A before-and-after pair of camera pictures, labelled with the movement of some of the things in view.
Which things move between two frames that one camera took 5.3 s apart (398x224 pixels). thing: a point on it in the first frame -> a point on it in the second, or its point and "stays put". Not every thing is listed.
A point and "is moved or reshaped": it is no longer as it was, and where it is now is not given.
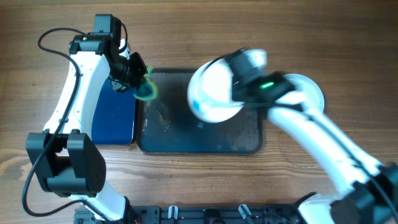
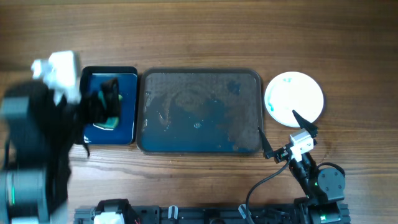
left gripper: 137,61 -> 99,107
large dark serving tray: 168,125 stays put
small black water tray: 114,116 stays put
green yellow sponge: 148,91 -> 111,124
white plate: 210,91 is moved or reshaped
